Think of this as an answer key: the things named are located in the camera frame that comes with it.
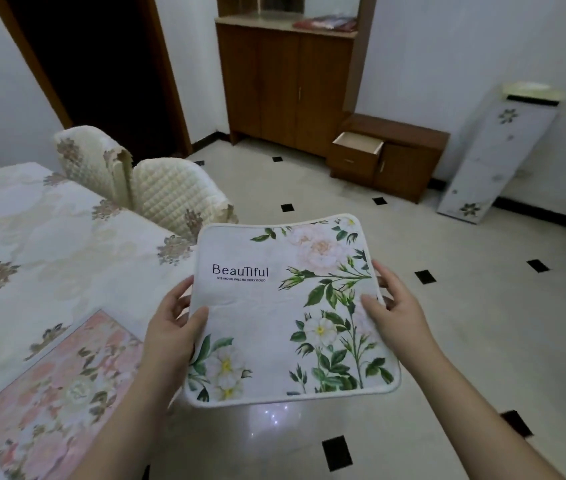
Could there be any person's right hand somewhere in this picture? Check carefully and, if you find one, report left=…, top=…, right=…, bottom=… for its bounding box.
left=360, top=259, right=439, bottom=369

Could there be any person's left hand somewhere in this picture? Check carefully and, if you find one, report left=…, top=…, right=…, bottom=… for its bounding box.
left=139, top=275, right=210, bottom=397

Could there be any white green-leaf floral placemat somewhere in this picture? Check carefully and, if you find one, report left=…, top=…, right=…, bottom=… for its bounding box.
left=182, top=213, right=403, bottom=409

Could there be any pink floral placemat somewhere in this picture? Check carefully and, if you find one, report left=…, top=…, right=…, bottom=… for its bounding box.
left=0, top=308, right=146, bottom=480

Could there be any person's right forearm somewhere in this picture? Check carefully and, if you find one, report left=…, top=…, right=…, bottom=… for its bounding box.
left=402, top=344, right=566, bottom=480

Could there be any person's left forearm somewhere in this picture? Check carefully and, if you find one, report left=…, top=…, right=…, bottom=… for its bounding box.
left=70, top=369, right=186, bottom=480

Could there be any quilted chair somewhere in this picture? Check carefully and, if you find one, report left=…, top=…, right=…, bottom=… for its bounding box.
left=52, top=124, right=136, bottom=208
left=130, top=157, right=240, bottom=241

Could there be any cloth-covered dining table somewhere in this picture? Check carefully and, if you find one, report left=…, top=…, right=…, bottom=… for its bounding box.
left=0, top=161, right=200, bottom=480

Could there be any table with cream tablecloth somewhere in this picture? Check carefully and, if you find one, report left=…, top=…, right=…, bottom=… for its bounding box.
left=0, top=161, right=200, bottom=480

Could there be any low brown wooden cabinet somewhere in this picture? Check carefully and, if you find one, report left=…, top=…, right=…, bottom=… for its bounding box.
left=326, top=113, right=451, bottom=205

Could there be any white floral water dispenser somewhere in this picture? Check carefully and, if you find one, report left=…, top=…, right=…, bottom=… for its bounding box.
left=436, top=82, right=566, bottom=225

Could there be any tall brown wooden cupboard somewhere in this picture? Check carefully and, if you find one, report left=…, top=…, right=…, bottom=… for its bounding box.
left=214, top=0, right=379, bottom=159

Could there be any dark wooden door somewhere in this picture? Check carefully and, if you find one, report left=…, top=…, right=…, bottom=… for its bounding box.
left=5, top=0, right=166, bottom=163

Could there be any cupboard niche mirror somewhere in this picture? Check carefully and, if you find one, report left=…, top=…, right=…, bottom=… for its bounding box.
left=255, top=0, right=309, bottom=13

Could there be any brown wooden door frame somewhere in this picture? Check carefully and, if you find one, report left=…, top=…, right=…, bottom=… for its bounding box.
left=0, top=0, right=195, bottom=163

